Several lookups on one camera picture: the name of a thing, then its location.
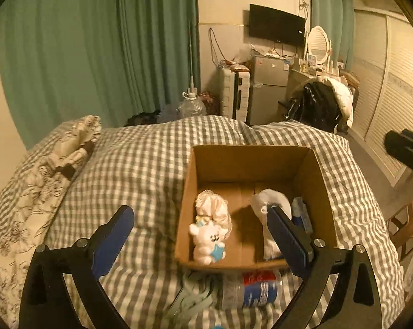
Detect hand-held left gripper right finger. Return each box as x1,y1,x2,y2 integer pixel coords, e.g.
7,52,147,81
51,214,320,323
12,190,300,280
266,205,382,329

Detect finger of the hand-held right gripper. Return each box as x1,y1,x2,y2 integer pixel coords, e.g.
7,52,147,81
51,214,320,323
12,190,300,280
384,128,413,186

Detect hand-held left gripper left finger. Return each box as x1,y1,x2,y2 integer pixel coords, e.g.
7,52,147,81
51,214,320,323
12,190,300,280
19,205,135,329

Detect cardboard box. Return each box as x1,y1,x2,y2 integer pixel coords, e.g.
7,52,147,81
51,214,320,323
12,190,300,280
174,144,338,271

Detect blue tissue packet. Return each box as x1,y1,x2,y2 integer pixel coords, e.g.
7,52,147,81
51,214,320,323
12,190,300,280
292,197,313,234

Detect white sock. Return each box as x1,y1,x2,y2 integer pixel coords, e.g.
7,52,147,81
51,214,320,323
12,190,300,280
250,188,293,261

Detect clear plastic bottle, red-blue label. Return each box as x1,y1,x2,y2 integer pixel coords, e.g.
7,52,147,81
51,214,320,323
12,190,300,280
222,270,284,310

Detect grey checked blanket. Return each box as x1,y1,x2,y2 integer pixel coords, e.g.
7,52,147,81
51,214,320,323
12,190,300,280
0,114,406,329

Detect white slatted wardrobe doors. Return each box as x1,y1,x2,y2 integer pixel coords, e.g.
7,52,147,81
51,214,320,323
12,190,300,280
344,7,413,188

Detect white padded jacket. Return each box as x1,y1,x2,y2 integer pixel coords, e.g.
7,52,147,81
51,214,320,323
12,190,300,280
325,77,354,129

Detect wooden stool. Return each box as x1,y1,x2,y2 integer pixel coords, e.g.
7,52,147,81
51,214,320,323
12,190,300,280
386,198,413,262

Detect white plush bear toy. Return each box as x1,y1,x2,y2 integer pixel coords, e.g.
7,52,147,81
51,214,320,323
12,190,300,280
188,220,228,265

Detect floral frilled pillow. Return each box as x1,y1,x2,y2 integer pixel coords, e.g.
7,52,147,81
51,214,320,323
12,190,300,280
0,115,103,317

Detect light green ribbon bundle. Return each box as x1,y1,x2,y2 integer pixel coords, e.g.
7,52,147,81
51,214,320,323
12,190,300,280
165,271,225,320

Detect black jacket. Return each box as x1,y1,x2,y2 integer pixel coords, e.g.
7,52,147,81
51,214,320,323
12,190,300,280
283,81,341,133

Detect vanity dresser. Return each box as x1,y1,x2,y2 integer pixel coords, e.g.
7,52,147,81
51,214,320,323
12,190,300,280
287,67,341,101

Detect dark cloth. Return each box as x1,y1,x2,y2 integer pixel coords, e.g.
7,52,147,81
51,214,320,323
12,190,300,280
126,111,160,127

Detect white oval vanity mirror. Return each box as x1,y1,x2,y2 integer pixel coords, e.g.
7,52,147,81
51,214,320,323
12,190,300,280
305,25,332,68

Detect silver refrigerator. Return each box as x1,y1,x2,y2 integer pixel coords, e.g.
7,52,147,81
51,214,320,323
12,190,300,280
246,56,291,127

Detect large clear water jug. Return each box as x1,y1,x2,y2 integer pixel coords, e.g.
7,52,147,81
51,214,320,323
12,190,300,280
177,91,207,121

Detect narrow green curtain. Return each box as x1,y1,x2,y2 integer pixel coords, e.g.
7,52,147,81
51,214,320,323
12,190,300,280
308,0,355,66

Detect white ribbed suitcase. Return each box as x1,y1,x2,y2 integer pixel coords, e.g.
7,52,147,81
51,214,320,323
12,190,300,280
221,66,251,121

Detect wide green curtain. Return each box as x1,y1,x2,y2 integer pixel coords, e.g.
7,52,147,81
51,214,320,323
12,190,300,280
0,0,201,149

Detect white pole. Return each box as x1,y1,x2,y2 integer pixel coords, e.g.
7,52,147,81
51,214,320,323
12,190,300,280
189,23,197,94

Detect black wall television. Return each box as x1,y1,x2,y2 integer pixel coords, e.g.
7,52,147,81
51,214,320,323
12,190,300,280
248,3,306,47

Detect wall cable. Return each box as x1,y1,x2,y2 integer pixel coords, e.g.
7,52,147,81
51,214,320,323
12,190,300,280
208,27,228,66

